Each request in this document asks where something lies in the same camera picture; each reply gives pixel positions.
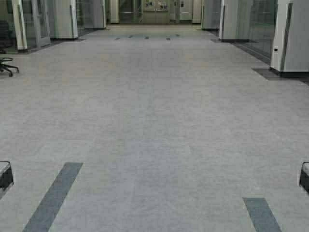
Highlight far double doors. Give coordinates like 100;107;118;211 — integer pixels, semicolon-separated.
142;0;170;24

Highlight black office chair on casters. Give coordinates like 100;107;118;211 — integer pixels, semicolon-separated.
0;20;20;77

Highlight glass door with metal frame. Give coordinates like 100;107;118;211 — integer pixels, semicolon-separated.
31;0;51;47

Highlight left robot base corner bracket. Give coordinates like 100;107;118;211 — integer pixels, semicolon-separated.
0;161;14;191

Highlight right robot base corner bracket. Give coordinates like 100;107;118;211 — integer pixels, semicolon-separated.
299;161;309;193

